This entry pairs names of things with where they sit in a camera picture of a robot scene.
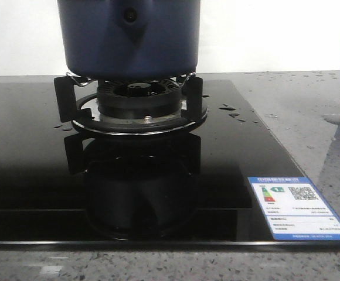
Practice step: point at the dark blue cooking pot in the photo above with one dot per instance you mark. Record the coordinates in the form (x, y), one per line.
(130, 40)

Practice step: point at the black pot support grate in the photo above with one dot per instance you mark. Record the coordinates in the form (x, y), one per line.
(83, 113)

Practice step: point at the black round gas burner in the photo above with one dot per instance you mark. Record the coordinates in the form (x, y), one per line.
(135, 100)

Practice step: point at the black glass gas hob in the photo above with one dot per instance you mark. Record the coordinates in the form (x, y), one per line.
(187, 191)

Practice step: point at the blue white energy label sticker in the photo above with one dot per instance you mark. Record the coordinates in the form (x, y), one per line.
(295, 210)

